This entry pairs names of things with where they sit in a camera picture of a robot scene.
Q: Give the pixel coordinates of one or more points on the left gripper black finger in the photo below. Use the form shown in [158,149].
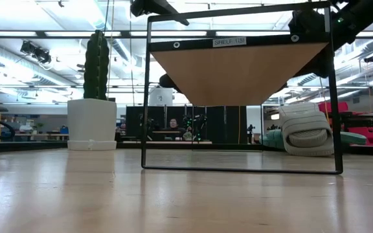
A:
[173,14]

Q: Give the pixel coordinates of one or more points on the white grey slide sandal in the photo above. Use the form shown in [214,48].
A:
[306,129]

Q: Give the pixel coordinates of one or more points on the black slide sandal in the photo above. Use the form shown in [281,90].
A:
[167,82]

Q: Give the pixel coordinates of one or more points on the black frame wooden board shelf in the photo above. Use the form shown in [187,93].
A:
[238,74]

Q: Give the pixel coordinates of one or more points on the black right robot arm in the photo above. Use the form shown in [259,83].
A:
[361,16]

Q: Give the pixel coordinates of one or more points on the small black ceiling fixture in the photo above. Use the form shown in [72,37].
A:
[371,59]

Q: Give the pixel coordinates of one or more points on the black background rack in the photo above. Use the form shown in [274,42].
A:
[273,127]

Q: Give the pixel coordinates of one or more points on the tall green cactus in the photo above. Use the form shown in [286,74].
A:
[96,64]

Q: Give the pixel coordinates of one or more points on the white background box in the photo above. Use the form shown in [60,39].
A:
[160,97]

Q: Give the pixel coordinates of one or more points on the red and black tool cart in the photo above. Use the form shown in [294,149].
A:
[371,134]

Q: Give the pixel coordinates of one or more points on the black background tripod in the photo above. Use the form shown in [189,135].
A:
[250,129]

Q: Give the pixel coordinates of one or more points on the person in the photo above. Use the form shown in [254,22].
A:
[173,123]

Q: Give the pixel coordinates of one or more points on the black partition panels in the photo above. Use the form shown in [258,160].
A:
[225,126]

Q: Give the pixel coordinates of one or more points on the black ceiling device cluster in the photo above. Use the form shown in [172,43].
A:
[36,51]

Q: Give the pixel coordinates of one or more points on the white plant pot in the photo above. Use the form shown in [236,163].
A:
[91,119]

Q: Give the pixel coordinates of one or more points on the blue background item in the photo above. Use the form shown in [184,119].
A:
[64,130]

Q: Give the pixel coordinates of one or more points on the white pot saucer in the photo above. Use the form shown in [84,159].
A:
[91,145]

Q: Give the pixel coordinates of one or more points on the background wooden desk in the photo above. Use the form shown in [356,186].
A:
[40,134]

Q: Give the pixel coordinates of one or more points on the black table border strip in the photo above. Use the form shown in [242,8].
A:
[28,146]

